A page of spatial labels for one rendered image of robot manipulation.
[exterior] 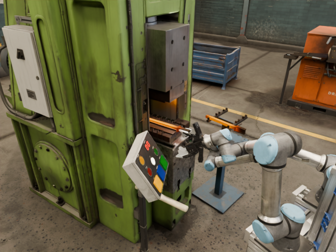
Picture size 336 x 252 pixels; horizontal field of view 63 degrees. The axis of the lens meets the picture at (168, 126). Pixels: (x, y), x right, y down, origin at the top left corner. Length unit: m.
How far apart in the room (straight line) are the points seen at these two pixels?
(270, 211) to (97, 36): 1.39
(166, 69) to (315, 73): 3.71
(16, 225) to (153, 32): 2.19
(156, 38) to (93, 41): 0.41
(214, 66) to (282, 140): 4.53
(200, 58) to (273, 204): 4.69
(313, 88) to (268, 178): 4.05
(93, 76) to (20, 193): 1.84
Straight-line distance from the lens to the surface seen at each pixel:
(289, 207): 1.55
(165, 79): 1.82
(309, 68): 5.18
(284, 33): 9.43
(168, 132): 2.12
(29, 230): 2.97
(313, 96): 5.31
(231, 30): 10.03
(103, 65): 1.86
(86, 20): 1.89
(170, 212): 2.51
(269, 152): 1.22
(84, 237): 2.74
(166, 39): 1.76
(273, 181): 1.32
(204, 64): 5.78
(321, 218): 1.73
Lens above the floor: 2.07
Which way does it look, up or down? 29 degrees down
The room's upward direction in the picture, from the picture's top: straight up
